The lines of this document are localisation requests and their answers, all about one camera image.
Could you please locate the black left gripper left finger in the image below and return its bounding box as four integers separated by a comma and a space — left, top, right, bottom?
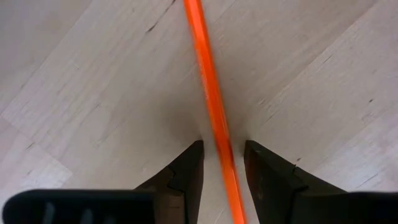
135, 139, 205, 224

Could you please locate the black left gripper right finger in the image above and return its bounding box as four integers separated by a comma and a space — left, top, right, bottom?
243, 139, 348, 224

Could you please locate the orange pencil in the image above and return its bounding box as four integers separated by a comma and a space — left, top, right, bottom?
182, 0, 248, 224

